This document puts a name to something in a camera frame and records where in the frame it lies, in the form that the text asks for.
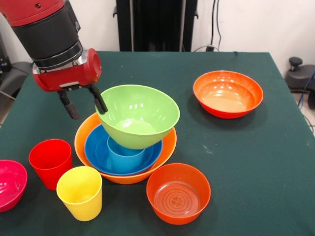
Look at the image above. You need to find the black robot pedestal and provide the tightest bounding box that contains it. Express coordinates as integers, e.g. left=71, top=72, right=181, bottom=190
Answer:
left=113, top=0, right=199, bottom=52

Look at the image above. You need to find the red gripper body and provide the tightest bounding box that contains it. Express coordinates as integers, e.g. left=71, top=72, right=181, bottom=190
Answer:
left=32, top=48, right=103, bottom=93

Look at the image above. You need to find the blue cable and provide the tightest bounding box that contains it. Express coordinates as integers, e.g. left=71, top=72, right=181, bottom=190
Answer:
left=297, top=70, right=315, bottom=109

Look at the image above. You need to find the wide red bowl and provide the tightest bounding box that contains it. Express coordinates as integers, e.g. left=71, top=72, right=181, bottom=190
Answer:
left=192, top=70, right=264, bottom=119

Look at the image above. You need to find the black hanging cable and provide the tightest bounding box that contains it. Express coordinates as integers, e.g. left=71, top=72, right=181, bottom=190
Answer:
left=210, top=0, right=222, bottom=51

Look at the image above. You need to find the pink bowl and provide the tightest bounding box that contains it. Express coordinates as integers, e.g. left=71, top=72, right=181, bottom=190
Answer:
left=0, top=159, right=28, bottom=213

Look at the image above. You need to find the yellow cup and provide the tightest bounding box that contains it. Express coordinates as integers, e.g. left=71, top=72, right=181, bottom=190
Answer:
left=56, top=166, right=102, bottom=222

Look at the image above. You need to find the dark green tablecloth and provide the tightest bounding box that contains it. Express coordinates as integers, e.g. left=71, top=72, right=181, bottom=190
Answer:
left=0, top=50, right=315, bottom=236

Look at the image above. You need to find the small red bowl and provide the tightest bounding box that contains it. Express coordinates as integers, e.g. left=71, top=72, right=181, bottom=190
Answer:
left=146, top=163, right=212, bottom=225

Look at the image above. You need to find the green bowl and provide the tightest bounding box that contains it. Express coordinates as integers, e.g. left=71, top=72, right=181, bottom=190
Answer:
left=95, top=85, right=181, bottom=150

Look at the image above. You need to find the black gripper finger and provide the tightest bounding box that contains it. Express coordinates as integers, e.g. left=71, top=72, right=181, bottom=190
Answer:
left=58, top=90, right=80, bottom=120
left=88, top=85, right=108, bottom=115

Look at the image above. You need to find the small blue bowl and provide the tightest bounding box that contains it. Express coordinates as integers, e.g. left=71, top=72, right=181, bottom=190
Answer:
left=95, top=134, right=155, bottom=173

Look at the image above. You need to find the red cup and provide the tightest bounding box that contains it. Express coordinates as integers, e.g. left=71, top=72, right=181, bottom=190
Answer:
left=28, top=139, right=73, bottom=191

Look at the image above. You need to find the large orange bowl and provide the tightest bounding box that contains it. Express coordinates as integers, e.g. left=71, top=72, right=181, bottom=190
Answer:
left=74, top=112, right=177, bottom=185

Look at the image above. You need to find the large blue bowl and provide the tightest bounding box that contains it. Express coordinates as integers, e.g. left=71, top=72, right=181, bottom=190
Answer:
left=84, top=124, right=164, bottom=177

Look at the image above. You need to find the black caster base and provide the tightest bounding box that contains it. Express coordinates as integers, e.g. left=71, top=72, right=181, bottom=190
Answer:
left=285, top=57, right=315, bottom=91
left=0, top=60, right=32, bottom=91

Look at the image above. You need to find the blue cup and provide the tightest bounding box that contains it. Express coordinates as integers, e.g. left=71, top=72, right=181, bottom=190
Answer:
left=107, top=136, right=146, bottom=172

